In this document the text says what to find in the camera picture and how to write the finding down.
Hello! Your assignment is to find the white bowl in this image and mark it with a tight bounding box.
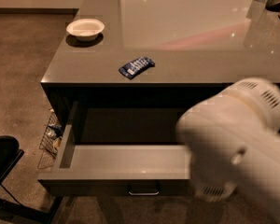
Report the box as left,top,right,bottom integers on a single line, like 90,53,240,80
66,19,105,42

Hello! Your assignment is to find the wire basket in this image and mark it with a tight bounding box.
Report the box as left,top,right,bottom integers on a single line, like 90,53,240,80
38,108,63,170

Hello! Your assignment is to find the grey counter cabinet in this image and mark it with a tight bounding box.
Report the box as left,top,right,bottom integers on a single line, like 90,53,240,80
41,0,280,126

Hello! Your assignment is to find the blue snack packet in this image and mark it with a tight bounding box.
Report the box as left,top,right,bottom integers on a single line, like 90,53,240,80
119,57,155,79

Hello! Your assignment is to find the grey drawer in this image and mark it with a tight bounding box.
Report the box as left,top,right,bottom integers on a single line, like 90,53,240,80
38,102,190,196

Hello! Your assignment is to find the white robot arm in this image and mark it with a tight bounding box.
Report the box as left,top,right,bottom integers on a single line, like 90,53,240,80
176,77,280,224

